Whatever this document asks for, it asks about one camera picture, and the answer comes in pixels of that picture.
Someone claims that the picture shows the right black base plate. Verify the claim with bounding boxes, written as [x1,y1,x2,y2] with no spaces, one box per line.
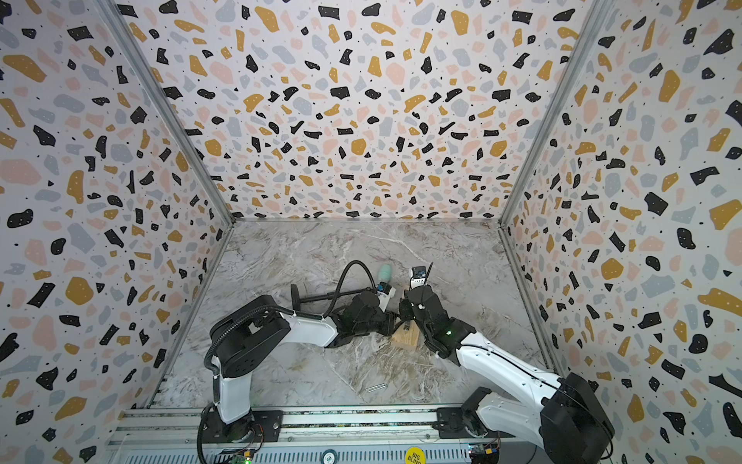
[433,406,513,440]

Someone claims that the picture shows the aluminium rail frame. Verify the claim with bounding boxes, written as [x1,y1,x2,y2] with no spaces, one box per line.
[102,404,554,463]

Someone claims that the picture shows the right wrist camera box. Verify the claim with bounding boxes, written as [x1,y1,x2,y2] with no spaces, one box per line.
[409,266,429,289]

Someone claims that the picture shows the mint green handle tool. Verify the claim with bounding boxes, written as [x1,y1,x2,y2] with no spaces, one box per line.
[378,264,392,282]

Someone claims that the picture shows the wooden plank block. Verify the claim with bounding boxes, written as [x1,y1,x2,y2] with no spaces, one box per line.
[391,324,420,350]

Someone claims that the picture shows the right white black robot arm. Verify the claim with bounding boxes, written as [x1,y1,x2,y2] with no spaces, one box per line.
[399,284,614,463]

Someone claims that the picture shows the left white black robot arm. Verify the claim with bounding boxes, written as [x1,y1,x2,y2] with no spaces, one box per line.
[204,285,401,425]

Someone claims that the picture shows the black corrugated cable conduit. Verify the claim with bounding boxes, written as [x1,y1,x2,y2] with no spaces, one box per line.
[202,259,378,372]

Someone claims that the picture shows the black disc stand rod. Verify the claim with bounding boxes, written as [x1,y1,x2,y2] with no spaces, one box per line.
[290,284,376,314]

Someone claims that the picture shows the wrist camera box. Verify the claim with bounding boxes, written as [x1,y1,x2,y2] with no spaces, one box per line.
[409,266,429,289]
[377,281,396,311]

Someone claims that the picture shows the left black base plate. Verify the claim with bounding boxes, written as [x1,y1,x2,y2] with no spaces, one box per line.
[197,410,284,445]

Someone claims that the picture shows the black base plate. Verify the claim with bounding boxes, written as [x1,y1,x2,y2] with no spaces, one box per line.
[433,406,513,440]
[197,410,284,445]

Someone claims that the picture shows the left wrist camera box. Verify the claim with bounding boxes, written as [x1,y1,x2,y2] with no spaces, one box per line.
[377,281,396,311]

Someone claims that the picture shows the yellow round sticker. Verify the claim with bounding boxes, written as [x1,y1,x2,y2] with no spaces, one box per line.
[404,447,426,464]

